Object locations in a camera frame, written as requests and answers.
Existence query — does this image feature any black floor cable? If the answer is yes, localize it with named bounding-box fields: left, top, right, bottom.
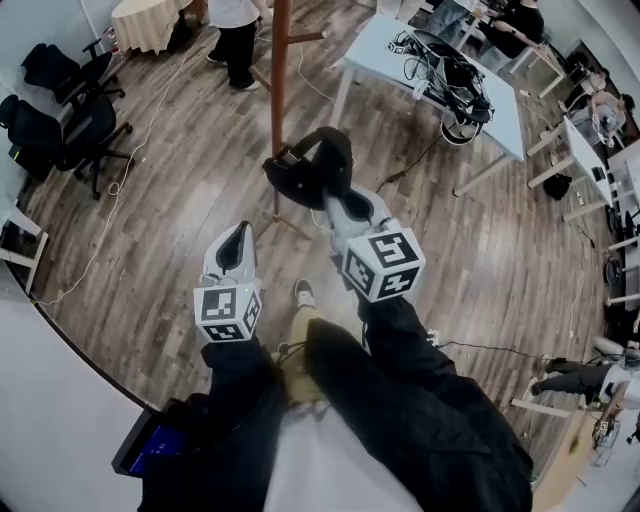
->
left=375, top=133, right=451, bottom=195

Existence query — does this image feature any round table with cream cloth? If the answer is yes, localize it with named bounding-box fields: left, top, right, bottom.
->
left=110, top=0, right=207, bottom=57

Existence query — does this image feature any person's right forearm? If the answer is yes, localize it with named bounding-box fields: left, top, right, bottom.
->
left=304, top=293, right=535, bottom=512

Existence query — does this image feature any small black floor bag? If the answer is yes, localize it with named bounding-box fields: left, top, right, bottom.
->
left=541, top=172, right=574, bottom=202

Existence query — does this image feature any person's dark shoe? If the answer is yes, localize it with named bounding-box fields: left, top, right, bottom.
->
left=292, top=278, right=317, bottom=312

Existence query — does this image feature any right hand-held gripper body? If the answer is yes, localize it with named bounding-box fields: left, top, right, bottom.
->
left=332, top=215, right=427, bottom=304

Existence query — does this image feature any black office chair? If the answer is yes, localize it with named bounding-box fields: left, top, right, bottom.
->
left=0, top=93, right=135, bottom=202
left=21, top=38, right=127, bottom=107

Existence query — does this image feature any small white side table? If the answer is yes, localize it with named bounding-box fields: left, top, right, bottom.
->
left=0, top=202, right=50, bottom=297

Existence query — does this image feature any black bag with cables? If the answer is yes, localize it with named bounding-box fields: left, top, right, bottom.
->
left=399, top=28, right=497, bottom=147

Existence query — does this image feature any brown wooden coat rack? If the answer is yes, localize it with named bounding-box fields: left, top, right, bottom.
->
left=249, top=0, right=327, bottom=242

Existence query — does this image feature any black laptop with blue screen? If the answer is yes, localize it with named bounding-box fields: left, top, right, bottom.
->
left=110, top=397, right=194, bottom=477

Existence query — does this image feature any person's left forearm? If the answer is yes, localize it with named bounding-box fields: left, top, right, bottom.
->
left=137, top=333, right=289, bottom=512

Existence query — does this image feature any person's white shirt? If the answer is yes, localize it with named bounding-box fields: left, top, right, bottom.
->
left=262, top=402, right=426, bottom=512

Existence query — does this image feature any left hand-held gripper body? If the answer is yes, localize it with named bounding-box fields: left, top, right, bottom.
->
left=193, top=272, right=264, bottom=344

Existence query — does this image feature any narrow white desk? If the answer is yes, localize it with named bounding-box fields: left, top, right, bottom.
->
left=526, top=114, right=615, bottom=222

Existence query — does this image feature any light wooden table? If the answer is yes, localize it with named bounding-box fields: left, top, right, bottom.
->
left=509, top=397, right=624, bottom=489

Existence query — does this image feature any long white floor cable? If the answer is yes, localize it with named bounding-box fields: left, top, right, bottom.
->
left=28, top=27, right=214, bottom=307

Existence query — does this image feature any person's khaki trouser leg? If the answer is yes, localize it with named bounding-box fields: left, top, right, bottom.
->
left=272, top=304, right=372, bottom=409

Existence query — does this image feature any large white table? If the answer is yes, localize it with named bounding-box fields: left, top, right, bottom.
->
left=329, top=11, right=527, bottom=197

